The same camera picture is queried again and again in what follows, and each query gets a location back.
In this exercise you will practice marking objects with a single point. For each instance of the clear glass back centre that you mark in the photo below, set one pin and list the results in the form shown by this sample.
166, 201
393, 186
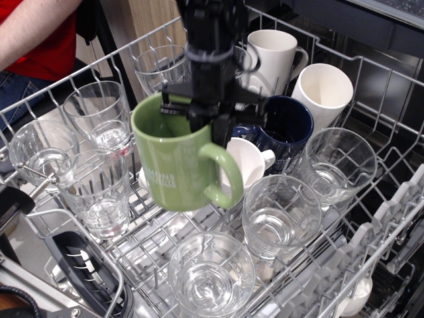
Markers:
243, 63

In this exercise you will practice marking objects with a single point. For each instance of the clear glass bottom front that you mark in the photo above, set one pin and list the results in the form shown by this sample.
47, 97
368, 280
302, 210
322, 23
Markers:
211, 274

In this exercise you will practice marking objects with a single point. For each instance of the white tapered cup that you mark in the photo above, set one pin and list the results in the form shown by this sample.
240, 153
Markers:
325, 90

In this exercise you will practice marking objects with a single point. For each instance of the grey wire dishwasher rack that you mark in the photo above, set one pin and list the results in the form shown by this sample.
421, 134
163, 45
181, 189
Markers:
387, 110

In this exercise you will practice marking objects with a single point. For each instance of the grey plastic tine holder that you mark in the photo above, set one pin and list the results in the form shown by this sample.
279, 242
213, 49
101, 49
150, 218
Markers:
350, 263

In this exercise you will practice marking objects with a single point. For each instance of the tall white cup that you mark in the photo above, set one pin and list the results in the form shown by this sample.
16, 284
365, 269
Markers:
142, 181

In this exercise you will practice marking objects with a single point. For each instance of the black rack handle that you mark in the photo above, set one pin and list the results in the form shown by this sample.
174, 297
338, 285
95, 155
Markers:
82, 265

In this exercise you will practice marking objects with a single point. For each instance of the black clamp with metal screw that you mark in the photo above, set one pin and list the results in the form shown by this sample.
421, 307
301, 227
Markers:
15, 202

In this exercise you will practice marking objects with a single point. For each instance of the dark blue mug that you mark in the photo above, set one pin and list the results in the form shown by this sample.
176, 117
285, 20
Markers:
288, 127

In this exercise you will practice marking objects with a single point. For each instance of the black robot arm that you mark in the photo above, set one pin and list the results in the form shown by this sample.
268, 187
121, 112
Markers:
212, 27

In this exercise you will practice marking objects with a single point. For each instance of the clear glass far left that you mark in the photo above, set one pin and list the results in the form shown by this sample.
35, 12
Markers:
40, 147

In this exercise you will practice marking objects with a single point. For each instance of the tall clear glass left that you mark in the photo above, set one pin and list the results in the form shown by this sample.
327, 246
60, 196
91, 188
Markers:
100, 112

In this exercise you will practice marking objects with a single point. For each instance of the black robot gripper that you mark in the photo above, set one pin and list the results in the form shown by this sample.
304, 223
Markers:
213, 96

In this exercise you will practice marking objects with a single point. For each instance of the green ceramic mug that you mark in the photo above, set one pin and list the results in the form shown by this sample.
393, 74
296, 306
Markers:
184, 170

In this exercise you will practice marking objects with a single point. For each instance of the white bowl lower rack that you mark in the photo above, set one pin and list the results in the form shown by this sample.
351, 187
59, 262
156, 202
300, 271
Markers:
352, 305

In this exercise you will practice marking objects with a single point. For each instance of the person forearm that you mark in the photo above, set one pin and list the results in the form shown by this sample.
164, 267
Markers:
30, 23

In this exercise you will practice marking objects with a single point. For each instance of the clear glass centre front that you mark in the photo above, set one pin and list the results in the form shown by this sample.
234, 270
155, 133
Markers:
280, 215

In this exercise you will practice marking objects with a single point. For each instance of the clear glass back left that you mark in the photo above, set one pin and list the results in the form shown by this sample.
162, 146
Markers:
161, 65

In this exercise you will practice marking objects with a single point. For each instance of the round white mug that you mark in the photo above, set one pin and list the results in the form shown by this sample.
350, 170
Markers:
251, 161

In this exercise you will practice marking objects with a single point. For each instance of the ribbed clear glass front left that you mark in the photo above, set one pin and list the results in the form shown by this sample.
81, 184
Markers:
95, 185

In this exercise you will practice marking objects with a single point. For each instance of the white mug with handle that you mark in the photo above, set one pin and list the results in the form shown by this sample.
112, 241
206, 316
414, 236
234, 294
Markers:
276, 58

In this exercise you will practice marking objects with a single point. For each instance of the clear glass right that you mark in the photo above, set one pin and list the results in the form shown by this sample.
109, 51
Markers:
337, 163

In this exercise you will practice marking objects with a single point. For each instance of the red shirt torso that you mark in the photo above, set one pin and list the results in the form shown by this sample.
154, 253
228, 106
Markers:
51, 60

